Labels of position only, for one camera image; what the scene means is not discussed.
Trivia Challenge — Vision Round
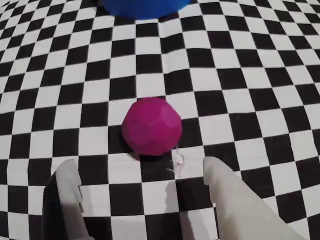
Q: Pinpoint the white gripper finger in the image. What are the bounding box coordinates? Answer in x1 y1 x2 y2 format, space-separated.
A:
54 159 91 240
202 156 308 240

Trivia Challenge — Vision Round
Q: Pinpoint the pink faceted ball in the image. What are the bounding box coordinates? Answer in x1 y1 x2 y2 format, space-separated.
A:
121 97 183 157

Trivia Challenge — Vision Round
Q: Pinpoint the blue round box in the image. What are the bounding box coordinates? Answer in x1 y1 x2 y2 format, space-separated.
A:
98 0 193 20

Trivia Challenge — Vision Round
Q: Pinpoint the small white thread loop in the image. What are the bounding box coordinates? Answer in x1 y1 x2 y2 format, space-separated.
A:
173 146 186 166

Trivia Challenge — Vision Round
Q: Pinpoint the black white checkered mat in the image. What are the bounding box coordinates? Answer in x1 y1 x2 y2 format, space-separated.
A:
0 0 320 240

